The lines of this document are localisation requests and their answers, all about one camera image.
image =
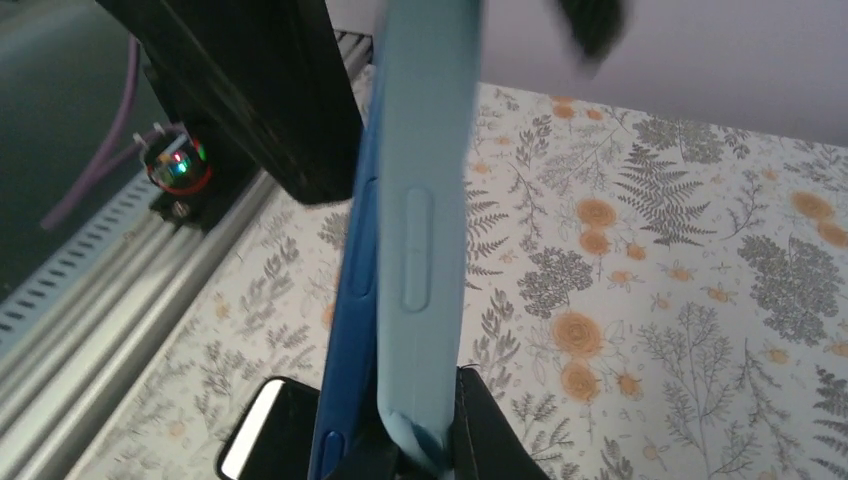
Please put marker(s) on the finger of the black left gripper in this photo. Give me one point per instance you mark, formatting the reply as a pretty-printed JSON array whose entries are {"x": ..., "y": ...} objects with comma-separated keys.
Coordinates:
[
  {"x": 595, "y": 27},
  {"x": 270, "y": 74}
]

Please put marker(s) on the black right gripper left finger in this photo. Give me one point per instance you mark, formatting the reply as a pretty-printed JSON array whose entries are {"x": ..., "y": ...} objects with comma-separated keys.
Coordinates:
[{"x": 375, "y": 456}]

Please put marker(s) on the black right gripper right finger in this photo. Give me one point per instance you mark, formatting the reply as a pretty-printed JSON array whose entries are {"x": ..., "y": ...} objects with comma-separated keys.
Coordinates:
[{"x": 484, "y": 445}]

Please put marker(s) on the blue phone with black screen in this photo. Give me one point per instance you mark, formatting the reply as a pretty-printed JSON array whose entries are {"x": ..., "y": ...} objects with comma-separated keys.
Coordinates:
[{"x": 351, "y": 353}]

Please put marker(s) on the light blue phone case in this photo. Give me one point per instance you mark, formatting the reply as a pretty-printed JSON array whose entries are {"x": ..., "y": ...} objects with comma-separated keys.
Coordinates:
[{"x": 425, "y": 99}]

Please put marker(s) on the black phone on mat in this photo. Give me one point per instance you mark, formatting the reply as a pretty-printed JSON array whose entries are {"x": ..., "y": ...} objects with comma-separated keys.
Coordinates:
[{"x": 272, "y": 439}]

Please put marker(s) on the slotted grey cable duct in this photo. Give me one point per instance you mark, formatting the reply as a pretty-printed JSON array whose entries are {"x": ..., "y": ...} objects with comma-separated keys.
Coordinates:
[{"x": 23, "y": 308}]

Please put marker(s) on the aluminium mounting rail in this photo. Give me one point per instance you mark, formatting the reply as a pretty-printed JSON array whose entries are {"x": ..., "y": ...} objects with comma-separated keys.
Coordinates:
[{"x": 141, "y": 369}]

